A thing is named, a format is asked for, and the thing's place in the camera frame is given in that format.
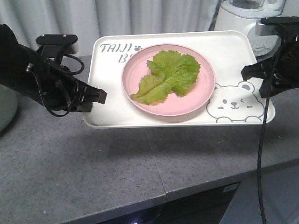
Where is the green lettuce leaf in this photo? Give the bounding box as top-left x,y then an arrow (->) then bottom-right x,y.
130,50 -> 201,105

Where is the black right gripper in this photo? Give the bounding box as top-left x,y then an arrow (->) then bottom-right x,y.
241,35 -> 299,98

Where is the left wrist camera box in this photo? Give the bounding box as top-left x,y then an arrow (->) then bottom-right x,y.
36,34 -> 79,55

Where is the black drawer disinfection cabinet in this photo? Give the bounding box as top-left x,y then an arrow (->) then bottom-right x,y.
103,182 -> 240,224

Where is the white appliance at right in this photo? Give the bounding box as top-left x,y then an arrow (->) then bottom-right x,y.
214,0 -> 285,57

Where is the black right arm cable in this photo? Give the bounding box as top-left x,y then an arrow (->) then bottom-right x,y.
256,37 -> 287,224

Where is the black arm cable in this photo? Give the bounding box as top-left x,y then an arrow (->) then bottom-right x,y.
25,53 -> 85,117
256,37 -> 287,224

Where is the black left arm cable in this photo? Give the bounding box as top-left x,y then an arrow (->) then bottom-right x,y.
25,53 -> 85,117

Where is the pale green electric cooking pot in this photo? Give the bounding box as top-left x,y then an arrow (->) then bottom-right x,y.
0,85 -> 18,131

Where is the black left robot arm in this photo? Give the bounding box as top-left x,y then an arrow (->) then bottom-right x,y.
0,24 -> 107,117

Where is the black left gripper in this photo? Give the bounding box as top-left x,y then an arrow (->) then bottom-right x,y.
30,58 -> 107,112

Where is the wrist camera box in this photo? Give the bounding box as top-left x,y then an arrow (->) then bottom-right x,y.
36,34 -> 79,55
255,16 -> 299,38

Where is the pink round plate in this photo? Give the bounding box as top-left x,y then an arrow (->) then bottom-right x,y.
121,44 -> 215,117

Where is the cream bear serving tray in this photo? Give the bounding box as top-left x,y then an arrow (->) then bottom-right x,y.
83,31 -> 275,128

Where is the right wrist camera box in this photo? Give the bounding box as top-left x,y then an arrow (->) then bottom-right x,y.
255,16 -> 299,38

